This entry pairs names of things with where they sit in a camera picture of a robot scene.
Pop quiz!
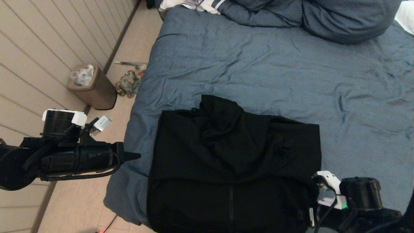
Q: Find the blue bed cover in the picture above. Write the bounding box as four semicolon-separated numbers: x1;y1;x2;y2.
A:
103;6;414;233

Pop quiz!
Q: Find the floor cable with red light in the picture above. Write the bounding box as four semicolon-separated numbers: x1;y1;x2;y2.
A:
97;215;117;233

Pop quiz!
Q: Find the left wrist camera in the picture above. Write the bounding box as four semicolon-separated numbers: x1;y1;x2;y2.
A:
79;116;112;146

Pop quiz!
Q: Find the clear plastic bin bag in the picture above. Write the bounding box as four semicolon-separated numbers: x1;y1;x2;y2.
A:
70;65;95;87

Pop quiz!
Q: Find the white pillow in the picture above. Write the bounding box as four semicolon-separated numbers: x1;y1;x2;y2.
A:
394;0;414;36

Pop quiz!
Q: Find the brown trash bin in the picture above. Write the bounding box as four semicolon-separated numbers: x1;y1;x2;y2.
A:
67;64;117;110

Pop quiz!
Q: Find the bunched blue duvet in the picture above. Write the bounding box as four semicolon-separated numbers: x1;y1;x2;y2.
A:
218;0;403;45

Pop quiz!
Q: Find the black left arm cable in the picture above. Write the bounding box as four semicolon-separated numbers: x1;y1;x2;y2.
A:
38;151;122;182

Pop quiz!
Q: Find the white striped garment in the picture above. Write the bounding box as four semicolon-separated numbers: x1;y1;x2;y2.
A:
158;0;227;15

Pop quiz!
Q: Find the black hoodie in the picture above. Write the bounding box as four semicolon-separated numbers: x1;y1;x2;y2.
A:
147;95;322;233

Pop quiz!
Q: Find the multicoloured cloth bundle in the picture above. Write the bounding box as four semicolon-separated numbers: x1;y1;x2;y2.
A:
115;70;144;99

